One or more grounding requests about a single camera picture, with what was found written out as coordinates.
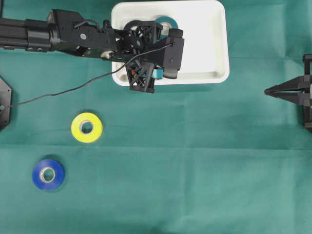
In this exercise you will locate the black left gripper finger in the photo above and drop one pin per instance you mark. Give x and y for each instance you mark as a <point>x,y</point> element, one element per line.
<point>146,75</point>
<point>147,33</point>

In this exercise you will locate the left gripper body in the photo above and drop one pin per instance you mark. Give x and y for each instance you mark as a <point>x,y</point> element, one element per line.
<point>125,49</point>

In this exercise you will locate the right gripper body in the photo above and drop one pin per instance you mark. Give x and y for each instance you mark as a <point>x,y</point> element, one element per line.
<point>307,59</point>

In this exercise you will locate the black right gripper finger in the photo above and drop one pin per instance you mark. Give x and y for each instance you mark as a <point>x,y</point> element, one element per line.
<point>291,85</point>
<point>288,96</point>

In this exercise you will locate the green tape roll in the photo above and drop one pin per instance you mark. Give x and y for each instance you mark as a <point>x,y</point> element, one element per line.
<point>167,23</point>

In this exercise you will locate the black tape roll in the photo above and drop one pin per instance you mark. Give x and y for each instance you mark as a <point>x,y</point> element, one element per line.
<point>132,25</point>

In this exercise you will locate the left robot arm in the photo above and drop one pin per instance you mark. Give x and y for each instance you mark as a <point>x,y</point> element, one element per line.
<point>70,33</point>

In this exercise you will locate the yellow tape roll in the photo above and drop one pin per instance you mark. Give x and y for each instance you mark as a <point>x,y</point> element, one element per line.
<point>86,127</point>

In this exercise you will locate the blue tape roll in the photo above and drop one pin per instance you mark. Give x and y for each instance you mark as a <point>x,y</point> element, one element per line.
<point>48,175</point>

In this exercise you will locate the white plastic tray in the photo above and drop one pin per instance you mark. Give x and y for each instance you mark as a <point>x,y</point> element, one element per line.
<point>205,54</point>

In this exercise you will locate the green table cloth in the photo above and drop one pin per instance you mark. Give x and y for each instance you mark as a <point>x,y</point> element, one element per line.
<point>189,159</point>

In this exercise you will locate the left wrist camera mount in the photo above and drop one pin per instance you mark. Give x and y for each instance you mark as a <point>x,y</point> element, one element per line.
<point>169,56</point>

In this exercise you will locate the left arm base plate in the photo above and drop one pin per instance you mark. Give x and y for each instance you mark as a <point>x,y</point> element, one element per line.
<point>5,102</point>

